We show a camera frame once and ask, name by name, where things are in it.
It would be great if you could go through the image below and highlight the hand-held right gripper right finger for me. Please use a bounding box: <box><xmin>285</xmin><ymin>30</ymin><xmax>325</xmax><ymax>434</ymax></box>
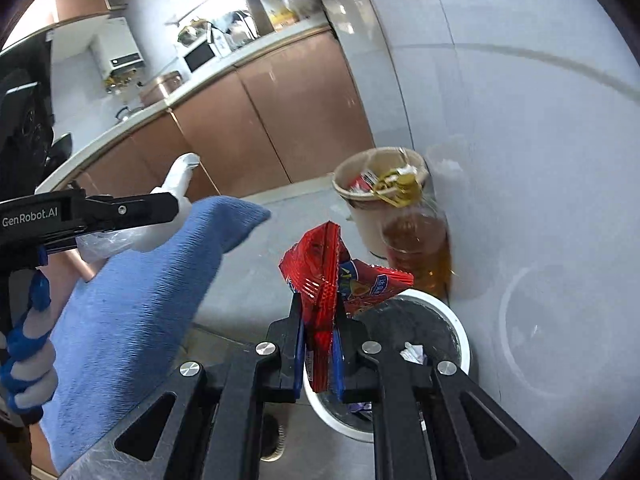
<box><xmin>334</xmin><ymin>300</ymin><xmax>573</xmax><ymax>480</ymax></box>

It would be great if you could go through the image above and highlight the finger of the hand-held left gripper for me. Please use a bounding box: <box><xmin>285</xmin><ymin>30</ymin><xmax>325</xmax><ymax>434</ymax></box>
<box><xmin>42</xmin><ymin>227</ymin><xmax>126</xmax><ymax>254</ymax></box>
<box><xmin>82</xmin><ymin>192</ymin><xmax>180</xmax><ymax>233</ymax></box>

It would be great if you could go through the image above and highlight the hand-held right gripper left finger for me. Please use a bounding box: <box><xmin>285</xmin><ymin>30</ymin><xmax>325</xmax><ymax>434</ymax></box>
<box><xmin>60</xmin><ymin>292</ymin><xmax>306</xmax><ymax>480</ymax></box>

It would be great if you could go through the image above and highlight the white bin with black liner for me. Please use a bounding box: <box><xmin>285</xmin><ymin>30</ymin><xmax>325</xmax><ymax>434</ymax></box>
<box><xmin>302</xmin><ymin>288</ymin><xmax>471</xmax><ymax>443</ymax></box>

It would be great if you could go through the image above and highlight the small white paper scrap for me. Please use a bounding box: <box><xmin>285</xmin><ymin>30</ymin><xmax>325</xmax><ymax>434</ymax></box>
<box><xmin>400</xmin><ymin>342</ymin><xmax>427</xmax><ymax>365</ymax></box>

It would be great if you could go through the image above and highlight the red snack wrapper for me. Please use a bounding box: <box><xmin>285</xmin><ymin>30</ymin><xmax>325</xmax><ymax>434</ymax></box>
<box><xmin>278</xmin><ymin>221</ymin><xmax>416</xmax><ymax>393</ymax></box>

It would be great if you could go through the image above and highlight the person's left hand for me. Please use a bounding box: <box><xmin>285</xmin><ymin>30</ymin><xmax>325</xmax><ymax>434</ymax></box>
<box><xmin>0</xmin><ymin>265</ymin><xmax>58</xmax><ymax>413</ymax></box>

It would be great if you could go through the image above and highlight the blue towel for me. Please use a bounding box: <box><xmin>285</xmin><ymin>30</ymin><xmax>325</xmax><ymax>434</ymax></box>
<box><xmin>40</xmin><ymin>196</ymin><xmax>273</xmax><ymax>473</ymax></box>

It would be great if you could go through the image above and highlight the copper rice cooker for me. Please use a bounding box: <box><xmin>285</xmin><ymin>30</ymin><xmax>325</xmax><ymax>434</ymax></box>
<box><xmin>140</xmin><ymin>71</ymin><xmax>183</xmax><ymax>107</ymax></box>

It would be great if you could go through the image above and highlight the cooking oil bottle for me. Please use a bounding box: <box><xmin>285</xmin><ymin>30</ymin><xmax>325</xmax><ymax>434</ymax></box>
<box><xmin>372</xmin><ymin>165</ymin><xmax>453</xmax><ymax>301</ymax></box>

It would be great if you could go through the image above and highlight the beige bin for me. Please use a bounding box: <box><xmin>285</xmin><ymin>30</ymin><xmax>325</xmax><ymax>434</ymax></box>
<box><xmin>332</xmin><ymin>146</ymin><xmax>431</xmax><ymax>256</ymax></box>

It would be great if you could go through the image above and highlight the white water heater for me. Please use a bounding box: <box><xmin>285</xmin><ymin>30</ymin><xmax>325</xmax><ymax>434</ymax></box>
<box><xmin>90</xmin><ymin>16</ymin><xmax>146</xmax><ymax>78</ymax></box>

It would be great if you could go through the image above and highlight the white microwave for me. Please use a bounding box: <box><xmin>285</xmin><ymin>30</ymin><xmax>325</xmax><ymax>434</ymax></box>
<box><xmin>181</xmin><ymin>40</ymin><xmax>218</xmax><ymax>73</ymax></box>

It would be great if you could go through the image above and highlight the copper kitchen cabinet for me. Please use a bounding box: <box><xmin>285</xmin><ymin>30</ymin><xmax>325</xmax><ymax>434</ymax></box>
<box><xmin>75</xmin><ymin>27</ymin><xmax>376</xmax><ymax>201</ymax></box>

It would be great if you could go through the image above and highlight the lidded pot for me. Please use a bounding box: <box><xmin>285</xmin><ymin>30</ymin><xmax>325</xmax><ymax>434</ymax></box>
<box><xmin>177</xmin><ymin>19</ymin><xmax>211</xmax><ymax>46</ymax></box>

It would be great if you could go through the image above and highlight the yellow box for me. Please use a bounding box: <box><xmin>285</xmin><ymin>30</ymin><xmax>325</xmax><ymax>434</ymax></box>
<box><xmin>267</xmin><ymin>0</ymin><xmax>301</xmax><ymax>31</ymax></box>

